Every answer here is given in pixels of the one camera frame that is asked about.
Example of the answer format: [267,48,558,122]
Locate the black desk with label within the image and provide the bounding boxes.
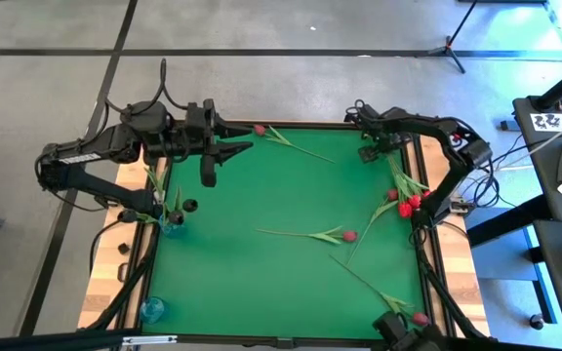
[511,96,562,224]

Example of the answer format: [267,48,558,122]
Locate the black aluminium table frame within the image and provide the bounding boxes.
[0,119,495,351]

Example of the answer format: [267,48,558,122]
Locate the green table mat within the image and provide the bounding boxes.
[141,127,426,340]

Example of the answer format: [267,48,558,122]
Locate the white printed label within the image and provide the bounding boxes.
[529,112,562,133]

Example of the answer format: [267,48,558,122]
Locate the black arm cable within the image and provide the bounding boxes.
[342,98,378,126]
[103,58,190,116]

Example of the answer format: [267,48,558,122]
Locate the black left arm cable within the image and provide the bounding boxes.
[103,58,190,116]

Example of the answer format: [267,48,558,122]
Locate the black clamp mount device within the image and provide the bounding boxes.
[371,310,458,351]

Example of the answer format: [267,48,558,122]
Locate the silver metal bracket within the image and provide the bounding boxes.
[121,333,179,347]

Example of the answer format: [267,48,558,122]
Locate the wooden table side board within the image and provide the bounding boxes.
[78,155,165,332]
[407,135,490,337]

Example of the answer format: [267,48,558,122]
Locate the tulips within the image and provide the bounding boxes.
[142,164,186,228]
[172,184,200,228]

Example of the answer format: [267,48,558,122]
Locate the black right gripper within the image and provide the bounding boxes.
[344,104,409,165]

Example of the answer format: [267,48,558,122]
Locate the pale teal glass vase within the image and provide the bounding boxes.
[140,295,168,326]

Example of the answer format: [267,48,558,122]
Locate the blue glass vase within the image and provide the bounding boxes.
[159,216,187,240]

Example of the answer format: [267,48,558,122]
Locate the black tripod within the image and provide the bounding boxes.
[426,0,478,75]

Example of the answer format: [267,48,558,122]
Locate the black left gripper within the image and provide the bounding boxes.
[185,98,255,189]

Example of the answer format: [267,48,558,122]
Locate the black cable bundle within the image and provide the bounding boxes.
[470,138,539,209]

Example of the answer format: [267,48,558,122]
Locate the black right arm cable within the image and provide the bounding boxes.
[342,98,378,126]

